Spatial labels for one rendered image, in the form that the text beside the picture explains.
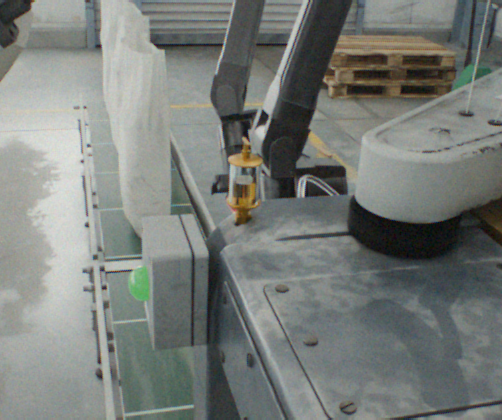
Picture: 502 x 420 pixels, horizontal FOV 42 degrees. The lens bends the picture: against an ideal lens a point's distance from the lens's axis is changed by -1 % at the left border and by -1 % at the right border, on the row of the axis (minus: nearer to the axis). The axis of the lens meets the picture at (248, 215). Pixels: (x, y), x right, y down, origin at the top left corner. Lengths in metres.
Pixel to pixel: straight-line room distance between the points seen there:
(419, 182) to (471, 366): 0.15
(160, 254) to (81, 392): 1.97
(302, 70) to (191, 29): 7.32
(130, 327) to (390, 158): 1.67
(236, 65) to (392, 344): 0.87
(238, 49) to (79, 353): 1.67
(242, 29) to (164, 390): 1.02
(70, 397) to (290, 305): 2.04
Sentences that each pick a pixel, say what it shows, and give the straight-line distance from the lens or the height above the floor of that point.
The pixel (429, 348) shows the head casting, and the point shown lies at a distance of 0.43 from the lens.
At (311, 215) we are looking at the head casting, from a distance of 0.57.
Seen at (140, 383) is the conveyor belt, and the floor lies 0.38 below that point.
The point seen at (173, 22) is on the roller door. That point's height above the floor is 0.28.
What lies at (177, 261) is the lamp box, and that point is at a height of 1.32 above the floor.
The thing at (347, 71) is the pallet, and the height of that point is 0.26.
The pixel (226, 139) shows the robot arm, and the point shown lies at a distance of 1.19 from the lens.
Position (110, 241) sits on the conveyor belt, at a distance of 2.60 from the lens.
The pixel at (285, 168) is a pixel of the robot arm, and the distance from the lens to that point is 0.88.
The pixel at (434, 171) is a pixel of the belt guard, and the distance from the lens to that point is 0.50.
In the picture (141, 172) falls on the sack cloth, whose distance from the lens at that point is 2.52.
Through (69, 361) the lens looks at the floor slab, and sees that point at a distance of 2.62.
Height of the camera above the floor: 1.58
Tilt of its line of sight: 25 degrees down
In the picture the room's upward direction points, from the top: 3 degrees clockwise
